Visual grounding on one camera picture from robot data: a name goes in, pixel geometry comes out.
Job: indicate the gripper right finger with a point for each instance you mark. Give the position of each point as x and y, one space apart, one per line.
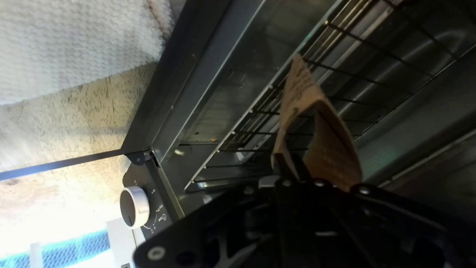
394 227

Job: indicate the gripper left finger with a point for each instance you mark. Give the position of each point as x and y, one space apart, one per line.
208 227

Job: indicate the white oven knob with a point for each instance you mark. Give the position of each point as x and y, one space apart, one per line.
134 207

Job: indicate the grey toaster oven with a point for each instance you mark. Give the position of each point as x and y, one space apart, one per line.
230 93

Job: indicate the blue and white cloth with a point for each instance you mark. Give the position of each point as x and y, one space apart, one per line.
70 250

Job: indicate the white towel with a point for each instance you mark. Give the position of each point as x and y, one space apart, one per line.
67 41

